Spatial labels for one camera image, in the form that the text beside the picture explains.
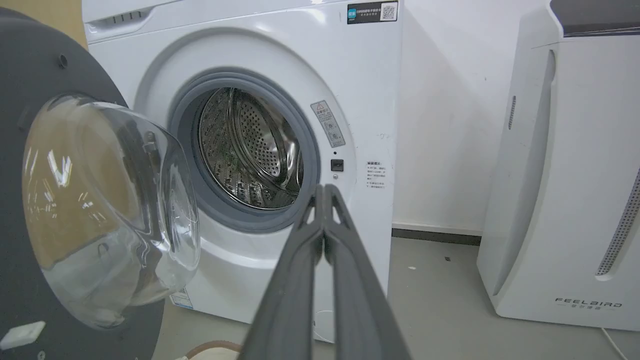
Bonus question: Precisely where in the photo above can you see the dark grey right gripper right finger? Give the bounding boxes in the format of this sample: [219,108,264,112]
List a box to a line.
[324,184,412,360]

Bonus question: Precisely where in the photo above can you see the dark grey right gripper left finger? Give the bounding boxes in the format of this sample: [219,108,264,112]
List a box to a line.
[239,184,326,360]

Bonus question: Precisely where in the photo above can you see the grey washing machine door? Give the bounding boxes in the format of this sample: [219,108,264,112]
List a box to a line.
[0,7,202,360]

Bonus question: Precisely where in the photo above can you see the white front-load washing machine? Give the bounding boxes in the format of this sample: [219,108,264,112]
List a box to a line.
[81,0,405,344]

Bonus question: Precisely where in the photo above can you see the laundry basket with brown rim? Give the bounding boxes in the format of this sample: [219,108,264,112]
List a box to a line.
[176,340,244,360]

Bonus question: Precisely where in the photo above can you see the white air purifier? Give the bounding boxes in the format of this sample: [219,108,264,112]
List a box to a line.
[476,0,640,332]

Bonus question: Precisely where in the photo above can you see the white power cable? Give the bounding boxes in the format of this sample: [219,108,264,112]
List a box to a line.
[600,327,629,360]

